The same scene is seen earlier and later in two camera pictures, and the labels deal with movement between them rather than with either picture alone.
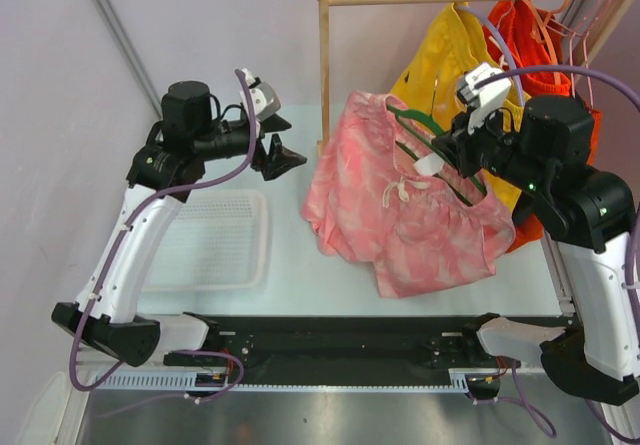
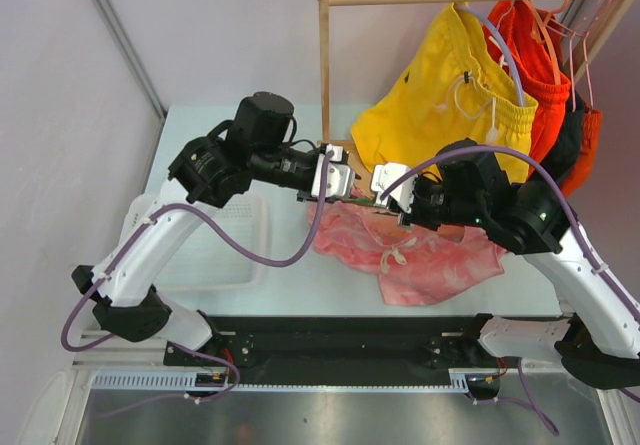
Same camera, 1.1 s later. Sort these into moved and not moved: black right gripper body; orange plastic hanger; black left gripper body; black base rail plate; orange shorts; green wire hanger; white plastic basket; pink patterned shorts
Moved: pink patterned shorts; green wire hanger; black right gripper body; black left gripper body
Not moved: black base rail plate; white plastic basket; orange plastic hanger; orange shorts
